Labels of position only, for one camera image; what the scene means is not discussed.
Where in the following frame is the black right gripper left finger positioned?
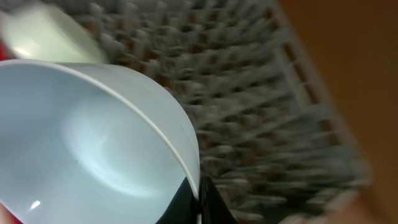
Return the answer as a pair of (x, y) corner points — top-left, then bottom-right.
(156, 178), (198, 224)

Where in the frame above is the green bowl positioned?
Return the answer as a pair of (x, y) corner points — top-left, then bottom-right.
(1, 2), (108, 63)

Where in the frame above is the light blue bowl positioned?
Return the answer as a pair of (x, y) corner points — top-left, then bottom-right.
(1, 60), (200, 223)

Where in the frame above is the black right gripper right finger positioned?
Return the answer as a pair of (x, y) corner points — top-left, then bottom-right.
(200, 177), (238, 224)

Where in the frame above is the grey dishwasher rack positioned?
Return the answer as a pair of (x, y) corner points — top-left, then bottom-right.
(0, 0), (374, 224)

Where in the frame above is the red serving tray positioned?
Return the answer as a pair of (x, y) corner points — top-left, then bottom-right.
(0, 41), (14, 61)

